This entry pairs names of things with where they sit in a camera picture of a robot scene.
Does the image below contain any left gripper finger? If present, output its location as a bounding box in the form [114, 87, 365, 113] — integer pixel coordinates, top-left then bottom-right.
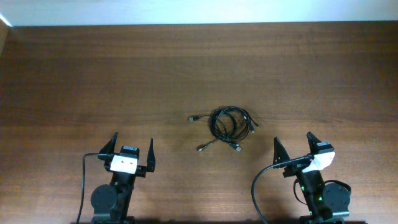
[146, 139, 155, 172]
[98, 132, 118, 161]

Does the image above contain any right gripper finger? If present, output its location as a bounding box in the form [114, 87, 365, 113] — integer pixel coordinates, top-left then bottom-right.
[306, 131, 320, 154]
[273, 137, 290, 165]

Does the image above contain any black USB cable bundle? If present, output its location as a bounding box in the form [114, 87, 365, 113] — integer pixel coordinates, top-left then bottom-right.
[197, 106, 261, 152]

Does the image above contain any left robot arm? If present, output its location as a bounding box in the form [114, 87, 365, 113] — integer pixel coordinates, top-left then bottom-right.
[90, 133, 155, 224]

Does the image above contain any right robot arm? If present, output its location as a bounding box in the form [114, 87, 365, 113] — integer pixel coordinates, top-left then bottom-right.
[273, 132, 351, 223]

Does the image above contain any right camera cable black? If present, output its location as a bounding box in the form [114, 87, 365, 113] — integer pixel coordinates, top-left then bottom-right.
[251, 154, 314, 224]

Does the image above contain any camera cable black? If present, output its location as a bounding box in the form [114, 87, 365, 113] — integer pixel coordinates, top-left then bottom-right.
[251, 154, 314, 224]
[75, 153, 117, 224]

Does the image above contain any left camera cable black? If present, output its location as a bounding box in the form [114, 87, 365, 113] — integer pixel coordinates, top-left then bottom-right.
[75, 153, 117, 224]

